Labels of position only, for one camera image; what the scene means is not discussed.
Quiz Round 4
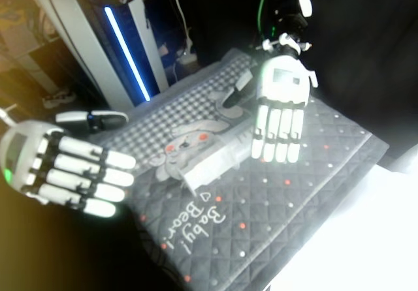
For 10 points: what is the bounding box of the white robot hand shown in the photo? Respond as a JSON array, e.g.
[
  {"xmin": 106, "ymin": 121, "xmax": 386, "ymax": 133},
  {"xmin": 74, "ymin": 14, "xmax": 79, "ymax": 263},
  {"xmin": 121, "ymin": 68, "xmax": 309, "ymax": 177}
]
[
  {"xmin": 221, "ymin": 53, "xmax": 320, "ymax": 165},
  {"xmin": 0, "ymin": 109, "xmax": 137, "ymax": 219}
]

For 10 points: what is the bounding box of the large translucent plastic syringe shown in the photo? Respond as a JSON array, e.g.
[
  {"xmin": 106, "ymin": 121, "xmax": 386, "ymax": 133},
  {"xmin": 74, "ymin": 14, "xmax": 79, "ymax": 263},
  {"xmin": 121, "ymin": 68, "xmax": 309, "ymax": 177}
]
[{"xmin": 176, "ymin": 129, "xmax": 262, "ymax": 197}]

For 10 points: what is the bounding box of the white power strip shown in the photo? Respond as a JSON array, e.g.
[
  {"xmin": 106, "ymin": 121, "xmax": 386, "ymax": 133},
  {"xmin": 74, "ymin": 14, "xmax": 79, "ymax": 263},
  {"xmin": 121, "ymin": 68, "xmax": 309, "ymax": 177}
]
[
  {"xmin": 43, "ymin": 89, "xmax": 78, "ymax": 110},
  {"xmin": 176, "ymin": 47, "xmax": 199, "ymax": 65}
]

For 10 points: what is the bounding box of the white tower with blue light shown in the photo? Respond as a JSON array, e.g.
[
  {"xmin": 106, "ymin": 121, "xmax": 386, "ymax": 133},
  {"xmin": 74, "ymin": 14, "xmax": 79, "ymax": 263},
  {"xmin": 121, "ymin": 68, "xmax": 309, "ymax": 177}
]
[{"xmin": 25, "ymin": 0, "xmax": 170, "ymax": 109}]

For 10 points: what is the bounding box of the grey quilt with bear print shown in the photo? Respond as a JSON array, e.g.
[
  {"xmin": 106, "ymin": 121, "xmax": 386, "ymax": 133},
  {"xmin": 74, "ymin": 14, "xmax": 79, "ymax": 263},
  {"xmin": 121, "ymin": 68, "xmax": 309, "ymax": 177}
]
[{"xmin": 88, "ymin": 48, "xmax": 391, "ymax": 291}]

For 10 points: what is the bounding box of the green cable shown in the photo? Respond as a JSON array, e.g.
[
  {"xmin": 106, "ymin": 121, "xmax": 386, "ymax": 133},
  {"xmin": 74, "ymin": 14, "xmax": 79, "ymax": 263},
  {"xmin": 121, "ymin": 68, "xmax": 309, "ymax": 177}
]
[{"xmin": 256, "ymin": 0, "xmax": 272, "ymax": 40}]

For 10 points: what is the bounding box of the white power cable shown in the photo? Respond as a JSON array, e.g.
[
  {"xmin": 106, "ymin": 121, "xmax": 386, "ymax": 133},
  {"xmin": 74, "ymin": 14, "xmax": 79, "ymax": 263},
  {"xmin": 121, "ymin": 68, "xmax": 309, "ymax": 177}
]
[{"xmin": 159, "ymin": 0, "xmax": 197, "ymax": 52}]

